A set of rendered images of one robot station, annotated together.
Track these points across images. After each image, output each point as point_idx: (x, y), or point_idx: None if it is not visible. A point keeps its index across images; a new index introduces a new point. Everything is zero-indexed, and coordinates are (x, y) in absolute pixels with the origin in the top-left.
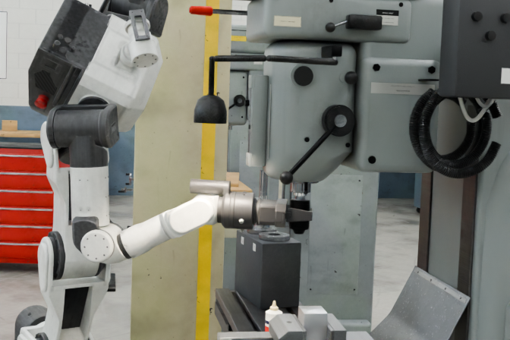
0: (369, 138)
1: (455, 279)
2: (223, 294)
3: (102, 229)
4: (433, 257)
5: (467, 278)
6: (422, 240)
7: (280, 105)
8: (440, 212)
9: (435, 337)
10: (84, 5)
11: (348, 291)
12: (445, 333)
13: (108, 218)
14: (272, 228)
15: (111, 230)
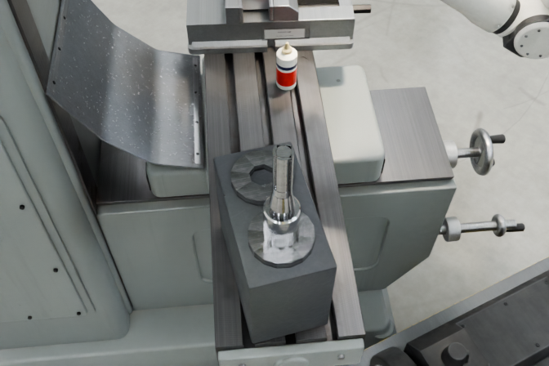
0: None
1: None
2: (349, 295)
3: None
4: (42, 32)
5: None
6: (35, 43)
7: None
8: None
9: (104, 33)
10: None
11: None
12: (98, 16)
13: None
14: (256, 229)
15: None
